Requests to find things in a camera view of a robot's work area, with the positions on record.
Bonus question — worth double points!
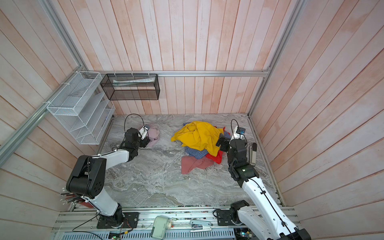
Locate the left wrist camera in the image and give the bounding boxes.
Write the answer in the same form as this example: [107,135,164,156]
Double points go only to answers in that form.
[139,124,151,141]

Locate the white wire mesh shelf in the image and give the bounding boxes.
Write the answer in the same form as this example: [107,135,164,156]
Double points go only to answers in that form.
[47,72,115,145]

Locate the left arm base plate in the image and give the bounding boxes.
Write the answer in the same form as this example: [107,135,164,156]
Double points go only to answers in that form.
[97,212,139,229]

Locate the aluminium horizontal rail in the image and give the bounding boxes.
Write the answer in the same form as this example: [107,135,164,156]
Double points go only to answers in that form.
[85,70,269,78]

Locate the light pink cloth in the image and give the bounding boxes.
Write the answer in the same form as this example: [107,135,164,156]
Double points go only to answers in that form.
[146,127,160,148]

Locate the yellow cloth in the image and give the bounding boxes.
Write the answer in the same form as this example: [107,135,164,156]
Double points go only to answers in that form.
[171,121,225,157]

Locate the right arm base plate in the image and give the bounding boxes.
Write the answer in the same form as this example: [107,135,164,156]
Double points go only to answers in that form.
[213,209,242,226]

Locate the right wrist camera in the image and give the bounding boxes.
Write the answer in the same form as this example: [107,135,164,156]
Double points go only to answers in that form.
[233,126,246,140]

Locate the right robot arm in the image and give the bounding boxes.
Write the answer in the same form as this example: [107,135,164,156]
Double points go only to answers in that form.
[216,134,311,240]

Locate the grey black handheld device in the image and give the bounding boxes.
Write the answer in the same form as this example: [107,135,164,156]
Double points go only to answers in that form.
[249,143,258,167]

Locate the white stapler tool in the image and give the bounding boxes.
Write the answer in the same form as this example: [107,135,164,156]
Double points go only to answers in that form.
[190,220,213,233]

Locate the black wire mesh basket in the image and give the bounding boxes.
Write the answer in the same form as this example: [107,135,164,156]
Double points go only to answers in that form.
[101,73,161,101]

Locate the blue checkered cloth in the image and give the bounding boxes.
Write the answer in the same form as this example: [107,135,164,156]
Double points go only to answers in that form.
[183,123,231,160]

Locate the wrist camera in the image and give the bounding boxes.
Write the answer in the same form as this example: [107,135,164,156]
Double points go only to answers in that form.
[139,124,151,141]
[233,126,246,140]

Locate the dusty rose cloth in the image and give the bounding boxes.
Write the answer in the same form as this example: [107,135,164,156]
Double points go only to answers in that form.
[181,156,215,175]

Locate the bundle of metal rods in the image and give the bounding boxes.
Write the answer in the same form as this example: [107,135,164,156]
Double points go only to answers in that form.
[60,188,85,205]

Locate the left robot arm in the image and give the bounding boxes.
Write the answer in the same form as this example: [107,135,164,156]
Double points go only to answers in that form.
[66,125,150,228]

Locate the white plastic box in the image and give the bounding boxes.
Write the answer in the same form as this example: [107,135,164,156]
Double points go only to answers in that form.
[151,216,173,240]

